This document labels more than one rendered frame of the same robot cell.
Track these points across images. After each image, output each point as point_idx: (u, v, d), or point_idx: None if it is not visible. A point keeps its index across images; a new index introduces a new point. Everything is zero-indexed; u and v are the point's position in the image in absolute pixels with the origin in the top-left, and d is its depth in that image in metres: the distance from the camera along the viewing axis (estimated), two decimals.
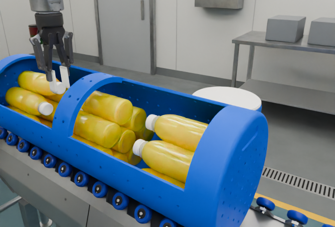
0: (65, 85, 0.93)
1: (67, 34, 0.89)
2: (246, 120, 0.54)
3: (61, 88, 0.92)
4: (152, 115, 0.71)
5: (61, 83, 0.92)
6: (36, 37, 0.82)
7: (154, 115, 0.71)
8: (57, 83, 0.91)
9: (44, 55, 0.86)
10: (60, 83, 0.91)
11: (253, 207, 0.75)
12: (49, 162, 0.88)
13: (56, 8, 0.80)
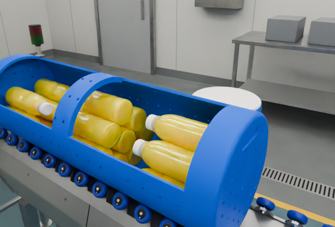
0: None
1: None
2: (246, 120, 0.54)
3: None
4: (152, 115, 0.71)
5: None
6: None
7: (154, 115, 0.71)
8: None
9: None
10: None
11: (253, 207, 0.75)
12: (49, 162, 0.88)
13: None
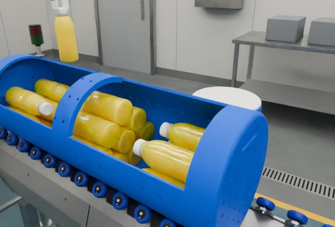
0: None
1: None
2: (246, 120, 0.54)
3: None
4: (64, 10, 1.06)
5: None
6: None
7: (66, 11, 1.06)
8: None
9: None
10: None
11: (253, 207, 0.75)
12: (49, 162, 0.88)
13: None
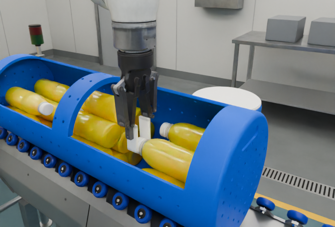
0: None
1: (152, 75, 0.67)
2: (246, 120, 0.54)
3: None
4: None
5: None
6: (121, 84, 0.59)
7: None
8: None
9: None
10: None
11: (253, 207, 0.75)
12: (49, 162, 0.88)
13: (150, 46, 0.58)
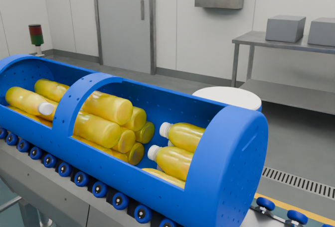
0: None
1: None
2: (246, 120, 0.54)
3: None
4: None
5: None
6: None
7: None
8: None
9: None
10: None
11: (253, 207, 0.75)
12: (49, 162, 0.88)
13: None
